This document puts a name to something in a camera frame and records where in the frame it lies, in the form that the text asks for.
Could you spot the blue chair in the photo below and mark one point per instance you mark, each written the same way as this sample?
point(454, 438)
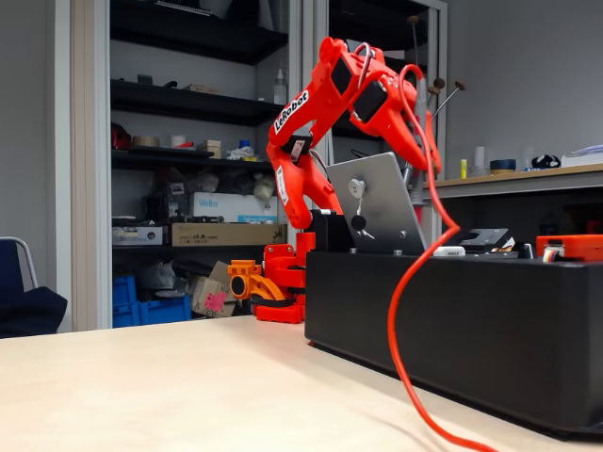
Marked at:
point(28, 311)

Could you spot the white rag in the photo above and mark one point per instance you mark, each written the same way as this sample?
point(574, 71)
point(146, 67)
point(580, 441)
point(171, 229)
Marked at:
point(241, 153)

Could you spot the grey metal stem ornament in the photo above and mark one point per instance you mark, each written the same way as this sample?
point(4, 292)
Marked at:
point(439, 83)

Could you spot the blue tape roll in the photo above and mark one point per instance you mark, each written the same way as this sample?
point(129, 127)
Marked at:
point(503, 166)

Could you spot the red display module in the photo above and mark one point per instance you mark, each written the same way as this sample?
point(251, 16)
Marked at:
point(584, 245)

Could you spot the white tape roll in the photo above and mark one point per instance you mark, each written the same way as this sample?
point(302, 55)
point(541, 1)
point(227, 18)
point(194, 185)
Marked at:
point(177, 140)

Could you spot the paper stack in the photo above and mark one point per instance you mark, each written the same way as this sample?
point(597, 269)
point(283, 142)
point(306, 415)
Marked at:
point(589, 155)

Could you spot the white plastic bottle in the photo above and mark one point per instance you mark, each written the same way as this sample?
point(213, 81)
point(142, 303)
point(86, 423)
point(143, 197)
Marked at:
point(280, 92)

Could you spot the open storage cabinet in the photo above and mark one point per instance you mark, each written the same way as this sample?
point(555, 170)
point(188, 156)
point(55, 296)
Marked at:
point(188, 101)

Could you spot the wooden side counter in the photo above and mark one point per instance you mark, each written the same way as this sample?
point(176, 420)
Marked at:
point(494, 178)

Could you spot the black task box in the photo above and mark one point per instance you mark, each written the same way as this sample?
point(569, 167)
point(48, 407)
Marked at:
point(471, 329)

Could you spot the black block on box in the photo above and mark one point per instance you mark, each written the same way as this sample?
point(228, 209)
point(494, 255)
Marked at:
point(330, 235)

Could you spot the red robot arm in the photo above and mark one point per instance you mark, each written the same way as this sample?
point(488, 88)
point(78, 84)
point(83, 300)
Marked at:
point(306, 183)

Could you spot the red object on shelf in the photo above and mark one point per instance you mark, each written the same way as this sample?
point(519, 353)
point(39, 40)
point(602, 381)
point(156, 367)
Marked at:
point(120, 139)

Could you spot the plain cardboard box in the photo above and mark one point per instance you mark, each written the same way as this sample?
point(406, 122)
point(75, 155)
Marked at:
point(220, 272)

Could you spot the large blue plastic crate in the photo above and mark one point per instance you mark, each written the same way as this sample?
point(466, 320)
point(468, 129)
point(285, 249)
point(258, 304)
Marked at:
point(160, 313)

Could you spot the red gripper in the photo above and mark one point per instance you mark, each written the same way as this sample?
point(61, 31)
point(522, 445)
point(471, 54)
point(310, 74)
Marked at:
point(397, 109)

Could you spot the grey metal lid panel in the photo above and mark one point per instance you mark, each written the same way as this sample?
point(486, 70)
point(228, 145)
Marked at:
point(386, 212)

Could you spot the beige tape roll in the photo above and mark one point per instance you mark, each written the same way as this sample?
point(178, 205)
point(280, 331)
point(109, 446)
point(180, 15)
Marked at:
point(146, 141)

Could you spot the white printed carton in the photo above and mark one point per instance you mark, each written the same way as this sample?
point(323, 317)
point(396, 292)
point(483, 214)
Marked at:
point(136, 235)

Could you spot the small blue plastic crate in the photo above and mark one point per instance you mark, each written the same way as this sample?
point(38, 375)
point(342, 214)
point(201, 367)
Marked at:
point(123, 289)

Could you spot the yellow glue stick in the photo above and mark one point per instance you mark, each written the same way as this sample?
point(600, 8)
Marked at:
point(463, 169)

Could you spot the orange table clamp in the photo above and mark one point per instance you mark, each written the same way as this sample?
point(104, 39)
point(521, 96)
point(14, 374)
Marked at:
point(254, 282)

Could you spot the cardboard box pink label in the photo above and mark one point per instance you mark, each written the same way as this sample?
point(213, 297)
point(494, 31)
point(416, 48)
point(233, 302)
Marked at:
point(212, 299)

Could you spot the long brown carton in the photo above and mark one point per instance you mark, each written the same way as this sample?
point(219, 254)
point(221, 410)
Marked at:
point(212, 234)

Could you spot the white Weller box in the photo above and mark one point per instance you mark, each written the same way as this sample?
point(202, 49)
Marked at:
point(212, 209)

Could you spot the grey test probe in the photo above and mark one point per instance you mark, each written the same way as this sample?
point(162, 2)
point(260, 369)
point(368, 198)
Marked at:
point(416, 194)

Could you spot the small cardboard boxes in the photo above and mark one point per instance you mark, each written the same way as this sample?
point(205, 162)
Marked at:
point(210, 148)

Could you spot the white angle knob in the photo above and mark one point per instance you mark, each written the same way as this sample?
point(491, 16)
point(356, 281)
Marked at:
point(449, 251)

